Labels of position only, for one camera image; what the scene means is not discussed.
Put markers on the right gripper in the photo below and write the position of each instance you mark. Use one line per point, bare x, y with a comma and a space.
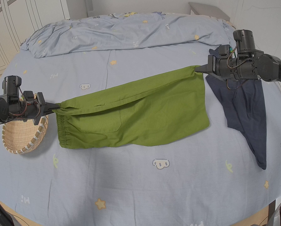
222, 67

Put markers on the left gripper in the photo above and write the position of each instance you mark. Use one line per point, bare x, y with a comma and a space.
40, 109

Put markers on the green shorts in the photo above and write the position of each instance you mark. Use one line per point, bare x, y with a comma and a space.
142, 116

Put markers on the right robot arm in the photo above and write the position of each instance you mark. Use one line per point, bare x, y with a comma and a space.
272, 67

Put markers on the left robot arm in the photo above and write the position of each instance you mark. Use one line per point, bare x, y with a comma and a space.
7, 107

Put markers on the round woven basket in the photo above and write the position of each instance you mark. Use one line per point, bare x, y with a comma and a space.
25, 135

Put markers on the dark blue garment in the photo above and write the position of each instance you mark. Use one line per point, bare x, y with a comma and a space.
248, 116

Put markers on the bed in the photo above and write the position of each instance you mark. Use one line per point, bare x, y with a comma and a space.
135, 187

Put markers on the grey bedside table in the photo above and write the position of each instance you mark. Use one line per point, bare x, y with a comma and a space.
208, 9

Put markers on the white wardrobe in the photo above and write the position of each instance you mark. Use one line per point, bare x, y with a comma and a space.
20, 20

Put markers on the pale blue quilt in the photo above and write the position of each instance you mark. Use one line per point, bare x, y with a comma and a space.
107, 34

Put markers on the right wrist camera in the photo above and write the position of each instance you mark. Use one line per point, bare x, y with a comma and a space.
224, 50

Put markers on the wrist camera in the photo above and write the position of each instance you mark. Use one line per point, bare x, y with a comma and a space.
224, 50
29, 96

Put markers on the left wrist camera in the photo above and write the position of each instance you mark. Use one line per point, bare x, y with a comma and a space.
29, 96

